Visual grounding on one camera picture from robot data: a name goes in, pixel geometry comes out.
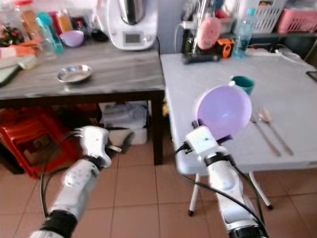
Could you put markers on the large purple plastic bowl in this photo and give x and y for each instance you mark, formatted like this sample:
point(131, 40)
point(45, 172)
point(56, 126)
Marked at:
point(224, 111)

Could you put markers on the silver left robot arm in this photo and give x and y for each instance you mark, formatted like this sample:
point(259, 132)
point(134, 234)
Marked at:
point(79, 186)

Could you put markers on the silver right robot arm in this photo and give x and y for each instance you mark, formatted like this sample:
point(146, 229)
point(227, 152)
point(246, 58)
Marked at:
point(228, 191)

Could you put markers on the white box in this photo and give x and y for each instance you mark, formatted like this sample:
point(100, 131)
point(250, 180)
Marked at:
point(124, 116)

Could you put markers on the metal spoon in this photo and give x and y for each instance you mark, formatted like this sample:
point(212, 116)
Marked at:
point(265, 115)

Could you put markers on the teal cup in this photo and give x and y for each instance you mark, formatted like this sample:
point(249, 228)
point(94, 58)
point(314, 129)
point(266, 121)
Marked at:
point(244, 84)

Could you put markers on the dark wooden table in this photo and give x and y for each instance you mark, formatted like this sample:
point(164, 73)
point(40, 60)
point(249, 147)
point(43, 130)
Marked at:
point(119, 69)

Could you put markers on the white folding table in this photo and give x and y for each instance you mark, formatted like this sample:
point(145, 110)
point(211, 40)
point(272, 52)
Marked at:
point(287, 94)

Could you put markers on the steel plate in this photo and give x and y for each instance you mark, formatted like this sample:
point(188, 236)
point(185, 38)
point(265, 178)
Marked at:
point(74, 74)

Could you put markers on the black flat stand base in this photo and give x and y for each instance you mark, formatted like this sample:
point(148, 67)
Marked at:
point(200, 58)

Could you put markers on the orange and black tool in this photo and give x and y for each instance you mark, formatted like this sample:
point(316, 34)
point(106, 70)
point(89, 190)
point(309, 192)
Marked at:
point(225, 48)

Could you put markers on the red plastic stool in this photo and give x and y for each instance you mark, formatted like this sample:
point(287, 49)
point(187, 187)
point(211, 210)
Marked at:
point(25, 129)

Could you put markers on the clear bottle with blue cap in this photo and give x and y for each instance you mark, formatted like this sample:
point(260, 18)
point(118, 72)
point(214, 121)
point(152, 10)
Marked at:
point(243, 37)

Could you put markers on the green and white cutting board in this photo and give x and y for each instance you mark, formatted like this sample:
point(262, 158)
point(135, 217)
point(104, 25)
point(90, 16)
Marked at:
point(15, 69)

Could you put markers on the pink round fan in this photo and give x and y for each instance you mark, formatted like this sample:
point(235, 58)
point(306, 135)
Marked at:
point(209, 32)

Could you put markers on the white kitchen machine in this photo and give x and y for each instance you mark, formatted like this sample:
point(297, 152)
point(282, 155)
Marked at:
point(132, 34)

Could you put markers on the small purple bowl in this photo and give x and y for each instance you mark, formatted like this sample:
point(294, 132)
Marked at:
point(72, 38)

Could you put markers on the orange and white package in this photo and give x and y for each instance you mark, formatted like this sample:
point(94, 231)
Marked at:
point(17, 50)

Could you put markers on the green and red decoration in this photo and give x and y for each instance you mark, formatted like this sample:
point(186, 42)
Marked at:
point(11, 36)

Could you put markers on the white plastic basket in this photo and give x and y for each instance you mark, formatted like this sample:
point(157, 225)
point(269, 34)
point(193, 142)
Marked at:
point(267, 15)

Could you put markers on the teal drinking bottle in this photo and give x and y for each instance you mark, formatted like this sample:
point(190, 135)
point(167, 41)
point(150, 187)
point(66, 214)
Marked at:
point(49, 30)

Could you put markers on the orange bottle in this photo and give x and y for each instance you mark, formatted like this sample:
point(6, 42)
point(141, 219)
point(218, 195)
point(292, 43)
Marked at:
point(64, 22)

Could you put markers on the pink plastic basket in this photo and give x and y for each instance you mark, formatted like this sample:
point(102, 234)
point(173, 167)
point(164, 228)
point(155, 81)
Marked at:
point(297, 21)

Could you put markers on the jar with red lid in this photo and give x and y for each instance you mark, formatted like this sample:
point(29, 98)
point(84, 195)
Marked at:
point(29, 22)

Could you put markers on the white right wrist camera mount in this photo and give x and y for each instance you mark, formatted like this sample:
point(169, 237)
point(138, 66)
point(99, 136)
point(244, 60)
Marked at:
point(203, 141)

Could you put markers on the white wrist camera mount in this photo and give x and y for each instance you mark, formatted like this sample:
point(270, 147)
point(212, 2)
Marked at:
point(95, 143)
point(203, 141)

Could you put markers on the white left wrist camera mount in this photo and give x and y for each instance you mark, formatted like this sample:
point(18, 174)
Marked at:
point(95, 143)

